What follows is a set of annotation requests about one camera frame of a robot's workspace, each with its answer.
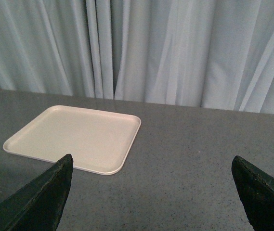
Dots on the beige rectangular tray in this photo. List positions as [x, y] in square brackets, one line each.
[99, 141]

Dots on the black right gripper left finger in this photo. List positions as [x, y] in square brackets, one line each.
[39, 205]

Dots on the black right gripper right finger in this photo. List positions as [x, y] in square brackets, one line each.
[256, 192]

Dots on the pale grey curtain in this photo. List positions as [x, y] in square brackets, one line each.
[202, 53]

